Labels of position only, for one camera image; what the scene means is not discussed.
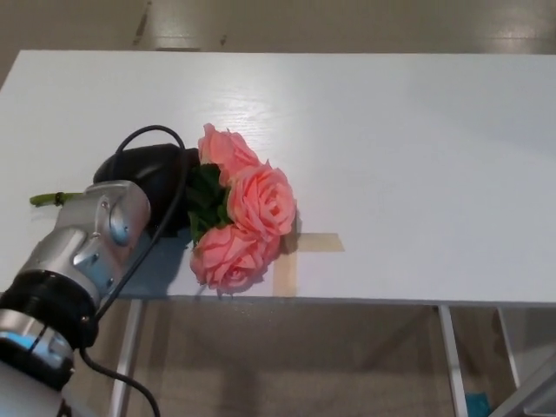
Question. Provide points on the grey metal frame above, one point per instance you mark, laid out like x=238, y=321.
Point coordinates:
x=534, y=391

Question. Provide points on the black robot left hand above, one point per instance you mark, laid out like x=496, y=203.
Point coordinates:
x=143, y=167

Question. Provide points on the short beige tape strip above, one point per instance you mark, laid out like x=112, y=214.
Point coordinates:
x=321, y=242

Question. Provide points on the teal floor object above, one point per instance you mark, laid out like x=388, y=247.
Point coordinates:
x=476, y=406

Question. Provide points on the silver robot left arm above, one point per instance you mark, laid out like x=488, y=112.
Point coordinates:
x=95, y=234

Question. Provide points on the pink rose bouquet green stems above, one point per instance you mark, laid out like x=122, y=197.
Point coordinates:
x=260, y=200

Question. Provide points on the white metal table leg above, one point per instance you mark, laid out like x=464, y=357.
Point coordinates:
x=452, y=369
x=509, y=352
x=126, y=360

